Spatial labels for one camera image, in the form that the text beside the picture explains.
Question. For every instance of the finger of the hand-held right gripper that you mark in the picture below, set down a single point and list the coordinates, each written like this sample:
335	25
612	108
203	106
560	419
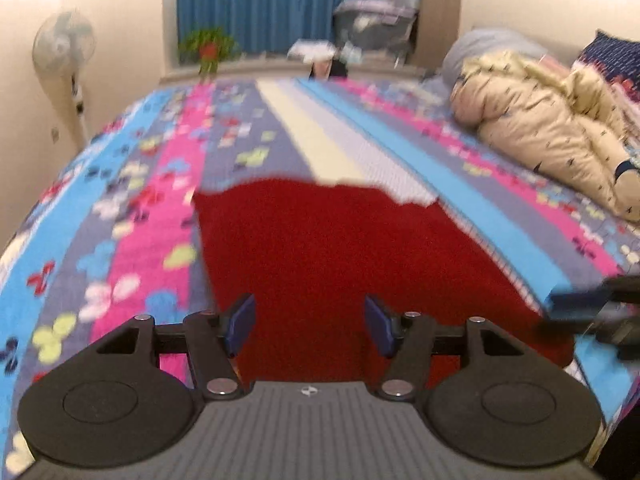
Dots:
575	305

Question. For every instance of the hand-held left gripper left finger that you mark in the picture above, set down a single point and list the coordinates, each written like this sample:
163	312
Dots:
240	322

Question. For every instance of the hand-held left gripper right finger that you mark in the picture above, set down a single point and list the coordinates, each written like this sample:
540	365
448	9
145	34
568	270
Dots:
377	325

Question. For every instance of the red knitted sweater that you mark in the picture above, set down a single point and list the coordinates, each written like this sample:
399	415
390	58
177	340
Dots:
325	250

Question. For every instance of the floral striped bed blanket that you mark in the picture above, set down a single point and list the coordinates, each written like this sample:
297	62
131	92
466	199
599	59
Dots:
125	185

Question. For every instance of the cream star-print quilt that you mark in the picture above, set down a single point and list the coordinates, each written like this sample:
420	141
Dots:
540	120

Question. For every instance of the dark blue patterned pillow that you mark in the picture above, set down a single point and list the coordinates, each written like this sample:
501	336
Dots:
610	57

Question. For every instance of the light blue pillow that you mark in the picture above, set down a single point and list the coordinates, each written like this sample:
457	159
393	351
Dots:
436	81

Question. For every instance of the beige window sill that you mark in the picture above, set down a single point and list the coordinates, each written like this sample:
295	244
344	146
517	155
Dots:
250	67

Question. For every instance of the pink and black bag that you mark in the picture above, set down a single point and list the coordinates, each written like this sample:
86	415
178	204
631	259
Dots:
330	69

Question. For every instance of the tissue pack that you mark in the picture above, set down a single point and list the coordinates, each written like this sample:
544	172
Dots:
351	52

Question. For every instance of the grey pillow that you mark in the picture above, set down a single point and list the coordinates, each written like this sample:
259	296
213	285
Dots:
480	42

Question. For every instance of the potted green plant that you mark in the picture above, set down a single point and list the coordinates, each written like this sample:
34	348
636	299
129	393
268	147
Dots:
207	45

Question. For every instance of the white cloth pile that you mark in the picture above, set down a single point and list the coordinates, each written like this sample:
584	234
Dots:
310	49

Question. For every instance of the large clear storage bin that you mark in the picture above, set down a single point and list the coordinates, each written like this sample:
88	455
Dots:
370	25

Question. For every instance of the blue curtain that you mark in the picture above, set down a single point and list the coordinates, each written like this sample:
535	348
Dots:
275	5

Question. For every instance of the wooden shelf unit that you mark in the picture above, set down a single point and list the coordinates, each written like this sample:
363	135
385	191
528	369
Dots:
440	10

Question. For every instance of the white standing fan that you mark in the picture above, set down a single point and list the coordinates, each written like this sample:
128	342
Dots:
62	42

